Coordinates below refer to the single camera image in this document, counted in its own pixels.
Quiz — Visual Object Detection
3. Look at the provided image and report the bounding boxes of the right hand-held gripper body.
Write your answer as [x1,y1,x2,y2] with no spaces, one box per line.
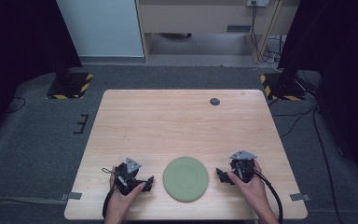
[228,149,259,184]

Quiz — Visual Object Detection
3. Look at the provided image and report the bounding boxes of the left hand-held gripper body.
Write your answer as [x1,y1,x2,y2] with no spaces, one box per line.
[115,157,146,197]

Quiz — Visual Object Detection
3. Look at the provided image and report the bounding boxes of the green round plate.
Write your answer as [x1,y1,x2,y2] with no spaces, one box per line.
[162,156,210,203]

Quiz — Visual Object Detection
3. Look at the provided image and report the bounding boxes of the person's right hand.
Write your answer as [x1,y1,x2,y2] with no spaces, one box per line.
[227,160,264,209]

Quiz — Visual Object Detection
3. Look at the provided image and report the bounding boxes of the person's left hand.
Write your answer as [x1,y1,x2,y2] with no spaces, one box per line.
[104,165,147,216]

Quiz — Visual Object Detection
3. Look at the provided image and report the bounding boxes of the grey tape strip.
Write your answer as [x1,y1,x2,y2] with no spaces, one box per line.
[289,192,312,203]
[60,191,83,202]

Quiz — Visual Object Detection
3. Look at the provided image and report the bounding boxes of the striped black stand base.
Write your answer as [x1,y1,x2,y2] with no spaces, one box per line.
[46,72,94,101]
[259,73,308,102]

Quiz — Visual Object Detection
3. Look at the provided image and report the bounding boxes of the black curtain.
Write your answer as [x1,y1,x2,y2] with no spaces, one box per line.
[0,0,83,144]
[277,0,358,188]

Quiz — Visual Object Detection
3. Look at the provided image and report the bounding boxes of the grey power strip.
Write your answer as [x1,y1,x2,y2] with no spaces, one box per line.
[246,0,270,8]

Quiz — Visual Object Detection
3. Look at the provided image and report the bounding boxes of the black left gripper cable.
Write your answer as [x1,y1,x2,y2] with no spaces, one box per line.
[101,167,119,219]

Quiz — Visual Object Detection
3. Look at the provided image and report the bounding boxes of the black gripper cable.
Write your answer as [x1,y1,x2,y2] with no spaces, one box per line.
[254,169,284,224]
[101,167,119,219]

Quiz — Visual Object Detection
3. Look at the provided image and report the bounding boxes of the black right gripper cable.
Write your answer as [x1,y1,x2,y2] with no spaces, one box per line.
[254,169,284,224]

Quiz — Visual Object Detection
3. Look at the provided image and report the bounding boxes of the thin black floor cable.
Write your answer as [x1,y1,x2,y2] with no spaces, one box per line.
[271,104,319,138]
[5,96,27,115]

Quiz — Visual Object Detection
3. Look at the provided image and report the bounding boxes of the thick black floor cable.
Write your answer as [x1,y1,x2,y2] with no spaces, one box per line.
[311,106,344,224]

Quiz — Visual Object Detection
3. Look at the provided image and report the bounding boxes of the black hanging power cables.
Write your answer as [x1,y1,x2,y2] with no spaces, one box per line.
[249,2,284,64]

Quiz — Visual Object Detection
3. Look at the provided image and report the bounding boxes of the white wall panel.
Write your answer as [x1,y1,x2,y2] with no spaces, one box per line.
[55,0,145,58]

